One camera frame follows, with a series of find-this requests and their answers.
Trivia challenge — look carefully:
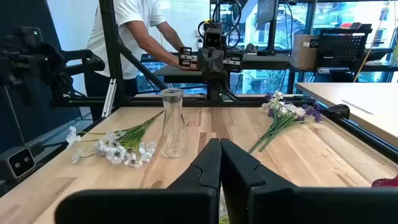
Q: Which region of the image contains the red vase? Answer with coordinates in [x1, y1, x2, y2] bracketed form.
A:
[371, 175, 398, 188]

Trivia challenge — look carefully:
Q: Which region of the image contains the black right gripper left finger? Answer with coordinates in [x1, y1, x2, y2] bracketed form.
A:
[54, 138, 222, 224]

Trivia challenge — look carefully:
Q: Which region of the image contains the black pegboard rack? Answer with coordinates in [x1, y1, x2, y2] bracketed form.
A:
[314, 24, 373, 71]

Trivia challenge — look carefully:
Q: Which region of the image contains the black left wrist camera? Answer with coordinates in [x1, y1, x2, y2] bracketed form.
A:
[203, 27, 223, 49]

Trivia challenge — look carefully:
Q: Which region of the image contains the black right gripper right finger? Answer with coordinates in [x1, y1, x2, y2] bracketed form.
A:
[220, 138, 398, 224]

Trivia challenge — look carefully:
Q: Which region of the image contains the black table-level camera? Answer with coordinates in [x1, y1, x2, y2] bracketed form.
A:
[0, 146, 37, 184]

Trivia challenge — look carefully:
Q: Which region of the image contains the clear glass vase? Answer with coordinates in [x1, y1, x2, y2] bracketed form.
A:
[160, 88, 189, 159]

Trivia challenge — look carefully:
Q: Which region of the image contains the dark side desk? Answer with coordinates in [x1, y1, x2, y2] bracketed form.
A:
[153, 53, 293, 84]

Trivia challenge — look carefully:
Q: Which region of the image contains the white veined artificial flower bunch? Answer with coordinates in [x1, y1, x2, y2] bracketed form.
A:
[65, 110, 165, 170]
[248, 90, 307, 154]

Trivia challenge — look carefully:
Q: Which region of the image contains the light wood desk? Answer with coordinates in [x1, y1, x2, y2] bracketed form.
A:
[295, 82, 398, 147]

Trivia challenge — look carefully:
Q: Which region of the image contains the black left arm cable bundle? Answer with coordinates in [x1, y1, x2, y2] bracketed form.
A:
[197, 0, 243, 50]

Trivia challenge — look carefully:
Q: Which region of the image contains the yellow cable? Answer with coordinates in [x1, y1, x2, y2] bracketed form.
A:
[353, 0, 392, 83]

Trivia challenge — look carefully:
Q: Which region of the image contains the silver metal bracket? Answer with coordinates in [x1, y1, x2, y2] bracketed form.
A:
[101, 78, 118, 118]

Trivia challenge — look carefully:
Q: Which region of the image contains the purple artificial flower bunch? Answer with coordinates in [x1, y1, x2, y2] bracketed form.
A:
[248, 92, 324, 154]

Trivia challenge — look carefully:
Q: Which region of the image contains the brown cardboard box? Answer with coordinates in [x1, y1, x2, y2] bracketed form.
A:
[290, 34, 320, 70]

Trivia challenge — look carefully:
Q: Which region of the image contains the person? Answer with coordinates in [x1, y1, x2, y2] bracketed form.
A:
[83, 0, 198, 122]

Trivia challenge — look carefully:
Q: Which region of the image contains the black aluminium table frame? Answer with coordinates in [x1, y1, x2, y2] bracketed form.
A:
[49, 0, 398, 164]

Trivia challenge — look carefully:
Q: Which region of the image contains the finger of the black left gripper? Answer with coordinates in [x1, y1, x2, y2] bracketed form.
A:
[197, 51, 212, 73]
[211, 51, 225, 73]

